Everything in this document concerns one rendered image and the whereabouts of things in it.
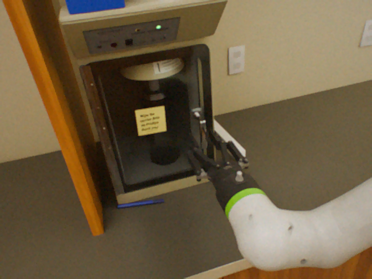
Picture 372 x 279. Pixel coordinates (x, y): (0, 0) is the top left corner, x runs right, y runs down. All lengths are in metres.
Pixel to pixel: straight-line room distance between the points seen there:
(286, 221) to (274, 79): 0.98
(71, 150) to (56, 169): 0.48
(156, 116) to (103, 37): 0.26
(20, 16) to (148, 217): 0.59
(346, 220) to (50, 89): 0.60
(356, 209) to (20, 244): 0.83
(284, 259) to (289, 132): 0.77
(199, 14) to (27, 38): 0.33
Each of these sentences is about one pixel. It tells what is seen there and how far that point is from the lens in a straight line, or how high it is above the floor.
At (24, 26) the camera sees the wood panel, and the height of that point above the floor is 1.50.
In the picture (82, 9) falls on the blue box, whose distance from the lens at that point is 0.64.
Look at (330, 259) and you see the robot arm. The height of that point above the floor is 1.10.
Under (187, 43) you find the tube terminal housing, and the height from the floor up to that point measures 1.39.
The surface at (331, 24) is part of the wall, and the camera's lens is 1.56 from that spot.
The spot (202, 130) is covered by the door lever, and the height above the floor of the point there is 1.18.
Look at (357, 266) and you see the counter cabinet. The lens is 1.22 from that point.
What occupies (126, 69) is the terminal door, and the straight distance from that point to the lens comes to 0.77.
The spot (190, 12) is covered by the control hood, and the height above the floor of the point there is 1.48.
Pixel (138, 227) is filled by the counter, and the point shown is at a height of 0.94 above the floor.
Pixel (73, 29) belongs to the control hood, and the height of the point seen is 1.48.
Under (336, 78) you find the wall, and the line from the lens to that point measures 1.69.
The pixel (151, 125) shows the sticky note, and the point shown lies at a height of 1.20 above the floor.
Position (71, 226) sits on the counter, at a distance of 1.00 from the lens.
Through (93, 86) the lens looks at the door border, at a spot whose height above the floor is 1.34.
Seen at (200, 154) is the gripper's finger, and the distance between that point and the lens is 0.79.
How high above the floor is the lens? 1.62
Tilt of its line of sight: 34 degrees down
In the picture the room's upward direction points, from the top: 6 degrees counter-clockwise
